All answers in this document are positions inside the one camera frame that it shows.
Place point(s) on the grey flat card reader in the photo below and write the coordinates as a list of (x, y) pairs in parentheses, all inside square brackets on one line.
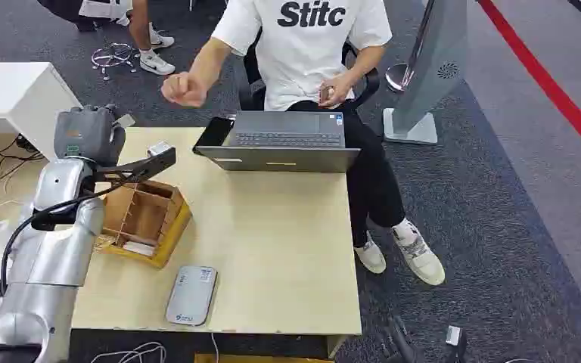
[(191, 295)]

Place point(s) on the black smartphone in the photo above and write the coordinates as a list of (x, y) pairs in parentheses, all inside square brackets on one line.
[(214, 133)]

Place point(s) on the grey standing kiosk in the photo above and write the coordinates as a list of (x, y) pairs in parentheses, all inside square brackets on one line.
[(431, 65)]

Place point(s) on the person's hand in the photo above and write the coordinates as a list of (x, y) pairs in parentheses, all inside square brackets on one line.
[(340, 90), (185, 90)]

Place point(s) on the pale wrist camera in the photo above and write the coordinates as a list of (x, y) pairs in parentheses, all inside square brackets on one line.
[(454, 335), (159, 149)]

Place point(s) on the wooden card box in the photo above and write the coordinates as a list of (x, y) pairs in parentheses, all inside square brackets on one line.
[(145, 220)]

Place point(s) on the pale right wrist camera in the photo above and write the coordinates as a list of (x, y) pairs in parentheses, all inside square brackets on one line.
[(454, 335)]

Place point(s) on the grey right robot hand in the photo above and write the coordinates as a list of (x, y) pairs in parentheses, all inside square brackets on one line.
[(400, 343)]

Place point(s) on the yellow wooden box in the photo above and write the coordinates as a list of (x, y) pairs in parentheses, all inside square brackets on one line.
[(260, 358)]

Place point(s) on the small dark handheld object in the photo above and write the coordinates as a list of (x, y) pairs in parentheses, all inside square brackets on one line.
[(325, 93)]

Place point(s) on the white cabinet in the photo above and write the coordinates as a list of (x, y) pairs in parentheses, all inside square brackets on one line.
[(15, 95)]

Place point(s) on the chrome chair base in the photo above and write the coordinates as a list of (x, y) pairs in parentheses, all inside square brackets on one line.
[(114, 55)]

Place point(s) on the grey laptop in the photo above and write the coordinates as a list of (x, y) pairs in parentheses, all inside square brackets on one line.
[(285, 150)]

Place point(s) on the black office chair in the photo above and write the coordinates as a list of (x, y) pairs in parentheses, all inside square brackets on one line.
[(253, 90)]

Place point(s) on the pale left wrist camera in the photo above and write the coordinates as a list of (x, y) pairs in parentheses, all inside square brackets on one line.
[(159, 149)]

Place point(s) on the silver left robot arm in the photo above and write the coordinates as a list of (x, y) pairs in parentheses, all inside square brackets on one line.
[(45, 260)]

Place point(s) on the standing person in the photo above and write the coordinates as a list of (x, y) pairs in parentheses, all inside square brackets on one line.
[(142, 30)]

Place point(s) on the person's right hand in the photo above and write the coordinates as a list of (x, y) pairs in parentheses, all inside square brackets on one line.
[(185, 90)]

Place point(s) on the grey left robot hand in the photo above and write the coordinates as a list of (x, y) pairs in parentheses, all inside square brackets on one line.
[(87, 135)]

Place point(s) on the white card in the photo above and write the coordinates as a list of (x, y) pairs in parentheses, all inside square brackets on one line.
[(138, 248)]

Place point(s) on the seated person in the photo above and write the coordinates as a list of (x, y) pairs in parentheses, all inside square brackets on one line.
[(305, 55)]

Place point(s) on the person's left hand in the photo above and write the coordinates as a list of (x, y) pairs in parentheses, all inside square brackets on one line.
[(340, 90)]

